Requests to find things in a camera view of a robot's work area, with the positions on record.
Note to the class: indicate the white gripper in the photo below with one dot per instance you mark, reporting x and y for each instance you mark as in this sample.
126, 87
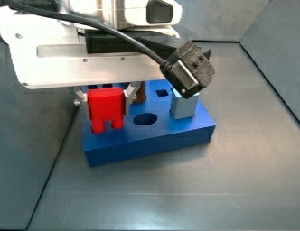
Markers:
49, 53

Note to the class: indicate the blue foam shape board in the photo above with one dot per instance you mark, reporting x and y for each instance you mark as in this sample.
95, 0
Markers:
150, 131

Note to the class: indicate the brown cylinder block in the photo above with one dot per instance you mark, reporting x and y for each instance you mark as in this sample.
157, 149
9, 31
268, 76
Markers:
141, 94

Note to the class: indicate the light blue square block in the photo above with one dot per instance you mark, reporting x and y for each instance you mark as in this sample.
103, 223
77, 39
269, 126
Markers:
182, 107

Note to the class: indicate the red two-legged block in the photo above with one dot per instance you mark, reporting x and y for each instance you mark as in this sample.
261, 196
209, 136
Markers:
106, 106

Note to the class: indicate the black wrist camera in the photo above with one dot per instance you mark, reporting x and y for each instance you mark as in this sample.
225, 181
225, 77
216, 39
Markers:
188, 69

